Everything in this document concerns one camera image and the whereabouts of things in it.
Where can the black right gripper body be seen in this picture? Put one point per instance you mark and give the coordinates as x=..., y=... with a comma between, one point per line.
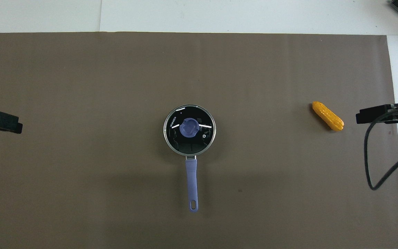
x=382, y=114

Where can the yellow toy corn cob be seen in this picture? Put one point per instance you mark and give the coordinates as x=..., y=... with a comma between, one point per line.
x=327, y=116

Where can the glass lid with blue knob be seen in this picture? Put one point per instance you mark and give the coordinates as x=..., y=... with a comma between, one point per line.
x=189, y=127

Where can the brown table mat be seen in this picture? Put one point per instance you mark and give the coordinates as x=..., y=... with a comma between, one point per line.
x=116, y=86

